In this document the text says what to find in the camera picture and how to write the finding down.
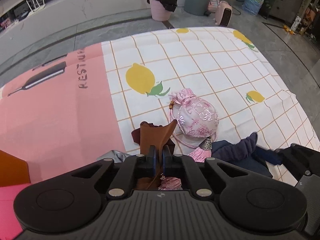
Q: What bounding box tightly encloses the brown felt pouch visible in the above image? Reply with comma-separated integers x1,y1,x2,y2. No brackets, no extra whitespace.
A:
131,119,177,190

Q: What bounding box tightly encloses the pink brocade tassel pouch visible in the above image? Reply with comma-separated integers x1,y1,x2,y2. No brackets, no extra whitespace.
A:
158,87,220,191

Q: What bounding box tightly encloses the grey silver fabric pouch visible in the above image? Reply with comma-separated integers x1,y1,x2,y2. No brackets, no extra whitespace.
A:
97,150,131,163

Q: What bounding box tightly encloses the navy blue knit hat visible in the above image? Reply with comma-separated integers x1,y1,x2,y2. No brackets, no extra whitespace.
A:
212,132,283,178

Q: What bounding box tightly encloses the lemon print pink tablecloth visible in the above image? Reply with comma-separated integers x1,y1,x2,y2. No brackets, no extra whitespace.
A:
1,27,319,183

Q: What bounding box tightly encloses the orange wooden box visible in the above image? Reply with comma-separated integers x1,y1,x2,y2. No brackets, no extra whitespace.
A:
0,151,30,187

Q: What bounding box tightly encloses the red storage box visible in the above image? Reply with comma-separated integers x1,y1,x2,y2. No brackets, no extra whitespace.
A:
0,184,30,240

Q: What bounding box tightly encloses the pink bin with black bag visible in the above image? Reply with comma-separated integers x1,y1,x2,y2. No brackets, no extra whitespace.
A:
146,0,178,22

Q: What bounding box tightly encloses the pink space heater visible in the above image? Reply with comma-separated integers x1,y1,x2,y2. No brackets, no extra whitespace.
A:
208,0,232,27

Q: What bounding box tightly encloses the grey drawer cabinet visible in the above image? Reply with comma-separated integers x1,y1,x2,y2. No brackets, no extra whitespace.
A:
268,0,303,23

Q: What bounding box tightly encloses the blue water jug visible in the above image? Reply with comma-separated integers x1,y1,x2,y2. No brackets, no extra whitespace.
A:
242,0,264,16

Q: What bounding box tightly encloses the white wifi router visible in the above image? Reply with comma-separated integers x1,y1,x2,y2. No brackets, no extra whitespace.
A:
25,0,46,14

